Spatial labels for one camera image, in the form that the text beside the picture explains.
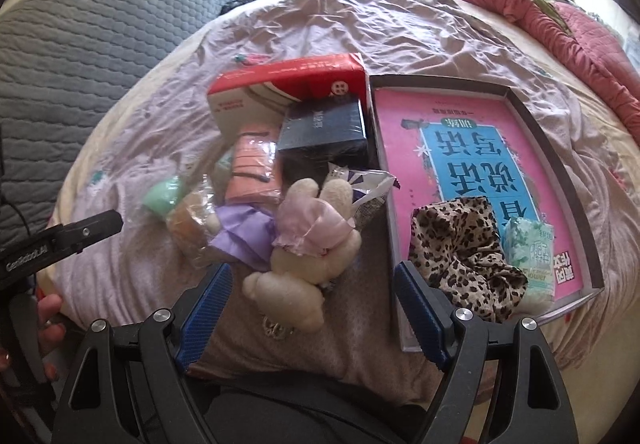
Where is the pink and blue book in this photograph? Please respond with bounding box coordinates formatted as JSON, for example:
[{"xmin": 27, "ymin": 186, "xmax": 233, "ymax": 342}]
[{"xmin": 372, "ymin": 88, "xmax": 586, "ymax": 297}]

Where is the mint green soft item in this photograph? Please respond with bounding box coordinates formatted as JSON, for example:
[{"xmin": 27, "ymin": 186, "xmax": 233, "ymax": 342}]
[{"xmin": 142, "ymin": 176, "xmax": 183, "ymax": 217}]

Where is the grey shallow box tray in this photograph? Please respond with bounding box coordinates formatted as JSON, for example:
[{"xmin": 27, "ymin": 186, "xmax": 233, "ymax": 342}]
[{"xmin": 367, "ymin": 74, "xmax": 606, "ymax": 355}]

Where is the person's left hand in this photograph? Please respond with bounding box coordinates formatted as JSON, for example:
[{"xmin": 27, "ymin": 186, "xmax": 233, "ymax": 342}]
[{"xmin": 37, "ymin": 293, "xmax": 68, "ymax": 382}]

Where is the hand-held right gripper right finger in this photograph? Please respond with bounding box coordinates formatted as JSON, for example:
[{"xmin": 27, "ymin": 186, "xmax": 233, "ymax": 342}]
[{"xmin": 392, "ymin": 261, "xmax": 576, "ymax": 444}]

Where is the green tissue pack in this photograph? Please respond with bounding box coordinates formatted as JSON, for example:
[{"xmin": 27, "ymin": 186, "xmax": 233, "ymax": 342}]
[{"xmin": 502, "ymin": 216, "xmax": 557, "ymax": 312}]

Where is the lilac bed cover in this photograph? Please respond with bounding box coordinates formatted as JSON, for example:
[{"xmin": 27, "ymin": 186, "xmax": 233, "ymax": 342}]
[{"xmin": 50, "ymin": 0, "xmax": 640, "ymax": 405}]

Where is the olive green cloth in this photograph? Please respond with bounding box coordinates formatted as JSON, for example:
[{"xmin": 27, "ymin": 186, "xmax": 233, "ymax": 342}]
[{"xmin": 529, "ymin": 0, "xmax": 572, "ymax": 33}]

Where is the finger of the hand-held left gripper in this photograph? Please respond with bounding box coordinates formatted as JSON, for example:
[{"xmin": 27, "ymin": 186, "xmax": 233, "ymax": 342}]
[{"xmin": 54, "ymin": 210, "xmax": 124, "ymax": 255}]

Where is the leopard print scrunchie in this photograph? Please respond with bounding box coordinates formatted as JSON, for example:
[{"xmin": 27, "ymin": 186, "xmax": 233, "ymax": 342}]
[{"xmin": 409, "ymin": 196, "xmax": 526, "ymax": 322}]

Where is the dark navy box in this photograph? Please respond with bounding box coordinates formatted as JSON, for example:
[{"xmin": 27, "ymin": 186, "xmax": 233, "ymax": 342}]
[{"xmin": 276, "ymin": 94, "xmax": 378, "ymax": 175}]

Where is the cream plush bunny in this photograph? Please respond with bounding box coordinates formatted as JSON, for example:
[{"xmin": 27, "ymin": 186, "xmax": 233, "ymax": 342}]
[{"xmin": 242, "ymin": 178, "xmax": 363, "ymax": 332}]

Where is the pink blanket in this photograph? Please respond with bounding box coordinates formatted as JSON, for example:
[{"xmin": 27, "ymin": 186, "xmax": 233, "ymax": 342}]
[{"xmin": 460, "ymin": 0, "xmax": 640, "ymax": 145}]

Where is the bagged plush toy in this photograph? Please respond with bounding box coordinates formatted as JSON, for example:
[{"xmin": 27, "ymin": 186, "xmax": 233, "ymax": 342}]
[{"xmin": 167, "ymin": 184, "xmax": 281, "ymax": 269}]

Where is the orange striped cloth roll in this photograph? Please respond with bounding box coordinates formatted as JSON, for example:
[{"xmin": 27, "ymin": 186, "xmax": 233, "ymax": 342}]
[{"xmin": 224, "ymin": 126, "xmax": 283, "ymax": 205}]

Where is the red and white carton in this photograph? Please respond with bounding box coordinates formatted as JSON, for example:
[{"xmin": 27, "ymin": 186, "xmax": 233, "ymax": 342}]
[{"xmin": 206, "ymin": 52, "xmax": 371, "ymax": 145}]

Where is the purple and white snack wrapper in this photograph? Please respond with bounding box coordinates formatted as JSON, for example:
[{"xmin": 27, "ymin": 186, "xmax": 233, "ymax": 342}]
[{"xmin": 327, "ymin": 163, "xmax": 401, "ymax": 229}]

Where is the grey quilted headboard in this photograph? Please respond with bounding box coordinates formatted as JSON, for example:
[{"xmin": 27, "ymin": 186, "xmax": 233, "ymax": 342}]
[{"xmin": 0, "ymin": 0, "xmax": 238, "ymax": 235}]

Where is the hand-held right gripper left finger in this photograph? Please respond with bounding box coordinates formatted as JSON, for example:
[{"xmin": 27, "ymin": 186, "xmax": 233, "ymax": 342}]
[{"xmin": 50, "ymin": 263, "xmax": 236, "ymax": 444}]

